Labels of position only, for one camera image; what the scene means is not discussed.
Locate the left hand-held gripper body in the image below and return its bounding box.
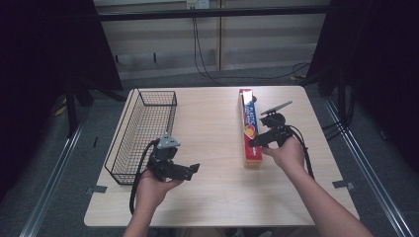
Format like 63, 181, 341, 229
146, 131, 193, 183

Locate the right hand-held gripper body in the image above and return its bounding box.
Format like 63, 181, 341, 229
259, 100, 296, 148

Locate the long plastic wrap box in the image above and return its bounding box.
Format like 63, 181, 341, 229
238, 88, 264, 170

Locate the person's left hand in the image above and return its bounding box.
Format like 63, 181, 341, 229
134, 168, 184, 212

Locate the person's right hand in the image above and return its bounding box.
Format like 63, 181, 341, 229
261, 135, 306, 176

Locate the grey tape piece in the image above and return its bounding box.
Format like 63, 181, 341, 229
84, 185, 109, 196
331, 179, 356, 191

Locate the black metal stand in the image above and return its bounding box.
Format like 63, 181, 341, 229
64, 82, 97, 139

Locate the black curtain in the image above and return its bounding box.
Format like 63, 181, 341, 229
305, 0, 419, 172
0, 0, 125, 201

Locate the black horizontal bar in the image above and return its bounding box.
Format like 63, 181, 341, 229
98, 5, 331, 23

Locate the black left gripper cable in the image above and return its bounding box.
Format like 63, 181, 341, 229
128, 138, 160, 215

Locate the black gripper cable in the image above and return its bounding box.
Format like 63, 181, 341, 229
287, 124, 316, 181
128, 138, 160, 215

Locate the black wire basket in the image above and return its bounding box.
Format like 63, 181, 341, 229
104, 88, 178, 186

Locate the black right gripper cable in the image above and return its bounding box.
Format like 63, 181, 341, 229
287, 124, 316, 181

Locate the black hanging cable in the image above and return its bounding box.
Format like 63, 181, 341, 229
191, 16, 311, 87

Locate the metal floor rail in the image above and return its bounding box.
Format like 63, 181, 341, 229
19, 119, 87, 237
323, 98, 416, 237

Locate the white wall outlet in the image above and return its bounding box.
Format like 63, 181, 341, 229
186, 0, 211, 10

